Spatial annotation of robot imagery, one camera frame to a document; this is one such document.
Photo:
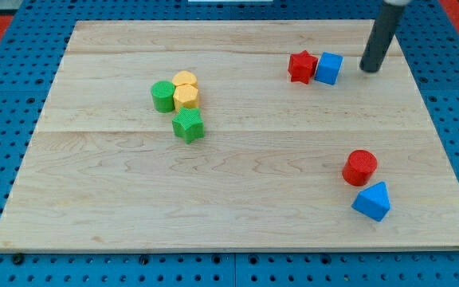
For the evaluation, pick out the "blue cube block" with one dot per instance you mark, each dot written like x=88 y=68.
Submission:
x=328 y=68

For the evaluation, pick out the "green star block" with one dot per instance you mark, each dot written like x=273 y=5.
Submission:
x=188 y=124

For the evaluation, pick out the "yellow hexagon block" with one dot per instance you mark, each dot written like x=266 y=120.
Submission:
x=185 y=96

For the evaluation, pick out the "yellow heart block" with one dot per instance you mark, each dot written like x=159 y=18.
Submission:
x=185 y=78

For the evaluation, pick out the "green cylinder block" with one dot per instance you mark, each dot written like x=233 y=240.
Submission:
x=162 y=95

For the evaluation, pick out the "red star block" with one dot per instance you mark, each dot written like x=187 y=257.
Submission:
x=302 y=67

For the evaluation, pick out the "red cylinder block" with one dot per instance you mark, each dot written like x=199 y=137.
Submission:
x=359 y=167

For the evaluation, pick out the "blue triangular prism block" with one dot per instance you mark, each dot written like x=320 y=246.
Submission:
x=373 y=202

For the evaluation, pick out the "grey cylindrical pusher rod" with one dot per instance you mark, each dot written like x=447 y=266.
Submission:
x=382 y=33

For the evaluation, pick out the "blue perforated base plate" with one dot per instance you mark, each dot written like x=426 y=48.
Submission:
x=33 y=37

